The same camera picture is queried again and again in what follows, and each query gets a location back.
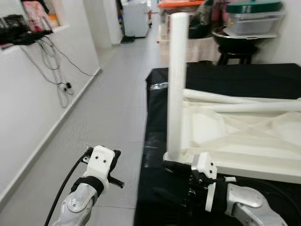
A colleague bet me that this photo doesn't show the dark green box lid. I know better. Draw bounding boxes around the dark green box lid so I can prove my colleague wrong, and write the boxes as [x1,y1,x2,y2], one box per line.
[226,0,283,14]

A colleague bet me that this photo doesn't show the black bowl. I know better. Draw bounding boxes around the black bowl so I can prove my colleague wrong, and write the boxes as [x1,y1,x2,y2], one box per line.
[212,26,264,52]

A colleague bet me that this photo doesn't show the clear plastic storage box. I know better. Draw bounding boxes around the clear plastic storage box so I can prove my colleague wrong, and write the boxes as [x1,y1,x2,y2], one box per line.
[226,12,285,38]

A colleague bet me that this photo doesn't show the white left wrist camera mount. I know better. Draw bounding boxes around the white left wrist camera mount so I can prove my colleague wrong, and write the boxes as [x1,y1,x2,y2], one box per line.
[85,146,116,191]

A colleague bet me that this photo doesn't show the orange plastic tray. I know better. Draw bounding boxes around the orange plastic tray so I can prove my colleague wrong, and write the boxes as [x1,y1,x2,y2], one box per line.
[158,0,207,8]

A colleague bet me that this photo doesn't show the black electronic device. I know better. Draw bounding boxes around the black electronic device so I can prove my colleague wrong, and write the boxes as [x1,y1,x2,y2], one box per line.
[0,14,52,45]

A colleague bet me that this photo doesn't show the black tablecloth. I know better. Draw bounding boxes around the black tablecloth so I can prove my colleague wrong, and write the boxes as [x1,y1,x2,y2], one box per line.
[134,63,301,226]

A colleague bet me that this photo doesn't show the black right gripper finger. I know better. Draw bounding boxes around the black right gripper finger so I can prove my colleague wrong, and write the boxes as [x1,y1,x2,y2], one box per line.
[153,187,190,204]
[162,160,193,174]

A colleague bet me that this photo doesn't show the pink cloth covered table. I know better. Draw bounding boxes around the pink cloth covered table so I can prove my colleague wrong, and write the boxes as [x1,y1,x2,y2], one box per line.
[160,35,222,64]

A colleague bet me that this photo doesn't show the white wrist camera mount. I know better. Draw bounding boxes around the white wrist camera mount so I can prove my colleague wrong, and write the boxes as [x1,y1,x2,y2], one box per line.
[190,152,236,210]
[85,146,116,191]

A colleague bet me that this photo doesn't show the black wall cable bundle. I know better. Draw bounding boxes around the black wall cable bundle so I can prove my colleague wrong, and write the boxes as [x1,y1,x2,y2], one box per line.
[19,35,102,109]

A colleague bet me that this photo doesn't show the white plastic children table top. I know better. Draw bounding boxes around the white plastic children table top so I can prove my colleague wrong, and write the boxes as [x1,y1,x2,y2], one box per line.
[162,87,301,184]

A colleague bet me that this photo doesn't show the white refrigerator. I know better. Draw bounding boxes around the white refrigerator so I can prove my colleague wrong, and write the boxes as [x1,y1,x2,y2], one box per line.
[121,0,151,38]

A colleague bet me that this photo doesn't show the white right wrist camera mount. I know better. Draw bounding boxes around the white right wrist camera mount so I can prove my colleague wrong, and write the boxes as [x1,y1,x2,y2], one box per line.
[190,152,236,210]

